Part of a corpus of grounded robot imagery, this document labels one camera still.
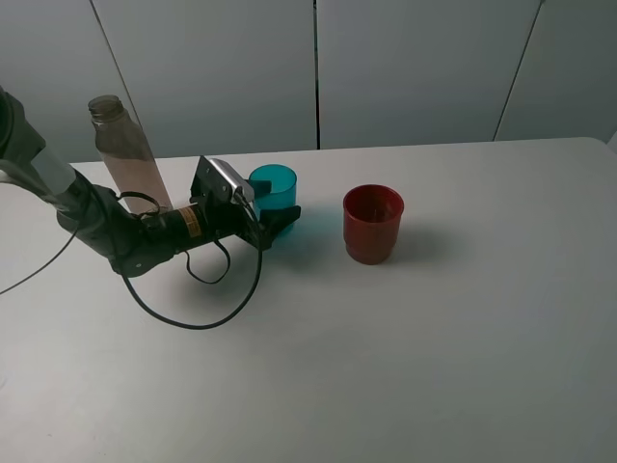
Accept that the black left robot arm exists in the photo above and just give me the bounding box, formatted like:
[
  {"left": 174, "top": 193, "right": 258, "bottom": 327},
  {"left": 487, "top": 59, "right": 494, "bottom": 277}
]
[{"left": 1, "top": 93, "right": 301, "bottom": 278}]

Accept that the red plastic cup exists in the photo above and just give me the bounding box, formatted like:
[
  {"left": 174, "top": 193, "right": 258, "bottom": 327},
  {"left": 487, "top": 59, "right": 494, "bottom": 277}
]
[{"left": 343, "top": 184, "right": 405, "bottom": 265}]

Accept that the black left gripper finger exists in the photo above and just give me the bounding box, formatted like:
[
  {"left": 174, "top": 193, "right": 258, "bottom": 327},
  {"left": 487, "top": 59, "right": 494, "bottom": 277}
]
[
  {"left": 258, "top": 205, "right": 302, "bottom": 251},
  {"left": 243, "top": 179, "right": 272, "bottom": 199}
]

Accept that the brown translucent plastic bottle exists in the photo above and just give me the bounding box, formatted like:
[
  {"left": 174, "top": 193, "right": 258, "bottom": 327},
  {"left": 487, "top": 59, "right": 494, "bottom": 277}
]
[{"left": 88, "top": 95, "right": 173, "bottom": 211}]

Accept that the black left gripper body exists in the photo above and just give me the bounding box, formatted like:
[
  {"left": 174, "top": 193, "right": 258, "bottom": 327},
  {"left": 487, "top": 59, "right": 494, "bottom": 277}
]
[{"left": 188, "top": 192, "right": 262, "bottom": 249}]

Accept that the teal translucent plastic cup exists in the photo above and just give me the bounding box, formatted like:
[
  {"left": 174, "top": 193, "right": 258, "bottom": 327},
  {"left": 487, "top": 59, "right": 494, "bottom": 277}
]
[{"left": 249, "top": 164, "right": 298, "bottom": 219}]

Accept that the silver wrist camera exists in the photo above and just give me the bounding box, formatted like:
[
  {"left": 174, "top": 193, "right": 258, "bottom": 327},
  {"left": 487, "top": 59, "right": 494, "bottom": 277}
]
[{"left": 190, "top": 156, "right": 255, "bottom": 206}]

